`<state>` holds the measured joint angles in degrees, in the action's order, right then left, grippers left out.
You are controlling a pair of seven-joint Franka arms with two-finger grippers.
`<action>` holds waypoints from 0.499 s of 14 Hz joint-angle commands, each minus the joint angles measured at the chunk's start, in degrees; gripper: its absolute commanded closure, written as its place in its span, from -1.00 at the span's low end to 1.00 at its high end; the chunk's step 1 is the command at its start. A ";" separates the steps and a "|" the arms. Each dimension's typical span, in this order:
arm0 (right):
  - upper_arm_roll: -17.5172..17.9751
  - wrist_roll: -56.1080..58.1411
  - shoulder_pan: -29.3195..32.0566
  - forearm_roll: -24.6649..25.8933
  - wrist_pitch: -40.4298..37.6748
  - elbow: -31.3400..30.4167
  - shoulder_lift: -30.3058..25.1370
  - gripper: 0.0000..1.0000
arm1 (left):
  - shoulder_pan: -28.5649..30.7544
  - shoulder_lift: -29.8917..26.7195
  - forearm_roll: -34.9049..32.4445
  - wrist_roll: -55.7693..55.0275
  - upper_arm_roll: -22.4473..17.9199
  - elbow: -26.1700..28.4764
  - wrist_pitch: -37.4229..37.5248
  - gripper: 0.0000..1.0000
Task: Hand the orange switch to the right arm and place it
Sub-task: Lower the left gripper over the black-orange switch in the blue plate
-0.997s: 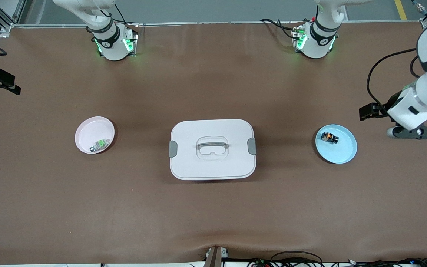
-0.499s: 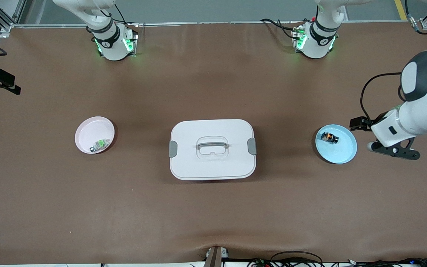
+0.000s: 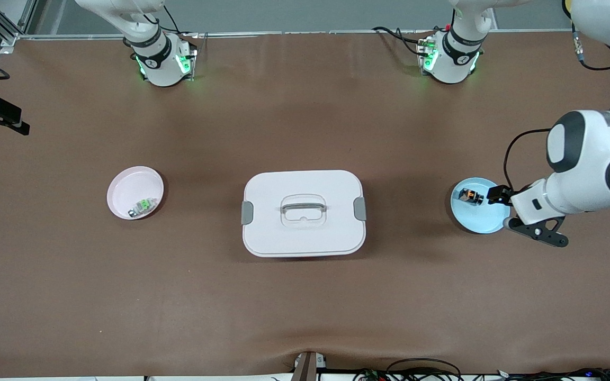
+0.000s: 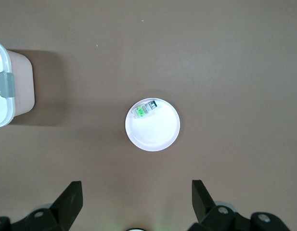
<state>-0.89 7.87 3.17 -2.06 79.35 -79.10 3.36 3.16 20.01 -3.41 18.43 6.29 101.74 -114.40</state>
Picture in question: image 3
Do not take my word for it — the orange push button switch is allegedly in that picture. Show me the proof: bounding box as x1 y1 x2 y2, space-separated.
458 187 485 206

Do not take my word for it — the light blue round plate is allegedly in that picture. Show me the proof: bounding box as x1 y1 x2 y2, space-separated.
451 177 512 234

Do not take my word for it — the pink round plate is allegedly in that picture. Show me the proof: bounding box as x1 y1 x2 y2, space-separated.
106 166 165 221

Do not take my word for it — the white lidded plastic box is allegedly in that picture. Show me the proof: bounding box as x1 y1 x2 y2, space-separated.
241 170 367 258

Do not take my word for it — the aluminium frame profile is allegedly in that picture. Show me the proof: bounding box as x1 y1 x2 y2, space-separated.
0 0 41 53

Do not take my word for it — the tangled cable bundle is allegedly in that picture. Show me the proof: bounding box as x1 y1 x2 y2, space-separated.
355 368 610 381

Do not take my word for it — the green push button switch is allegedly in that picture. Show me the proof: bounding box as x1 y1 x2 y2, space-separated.
128 197 158 219

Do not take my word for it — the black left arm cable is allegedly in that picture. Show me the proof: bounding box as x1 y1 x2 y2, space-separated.
503 0 610 192

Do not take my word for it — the black looped cable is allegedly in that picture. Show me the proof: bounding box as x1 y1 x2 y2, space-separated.
387 358 463 381

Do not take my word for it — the black left base cable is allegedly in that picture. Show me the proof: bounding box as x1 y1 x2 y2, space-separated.
372 25 446 58

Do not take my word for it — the black base cable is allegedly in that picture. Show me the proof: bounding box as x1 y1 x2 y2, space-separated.
146 5 200 38
372 25 446 58

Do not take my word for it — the black right base cable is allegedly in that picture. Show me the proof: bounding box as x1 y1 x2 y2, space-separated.
146 5 200 38

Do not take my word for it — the translucent gray box handle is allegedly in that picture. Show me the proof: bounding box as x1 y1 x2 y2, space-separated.
280 194 328 215

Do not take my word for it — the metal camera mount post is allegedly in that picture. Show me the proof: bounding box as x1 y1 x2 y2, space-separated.
293 351 328 381

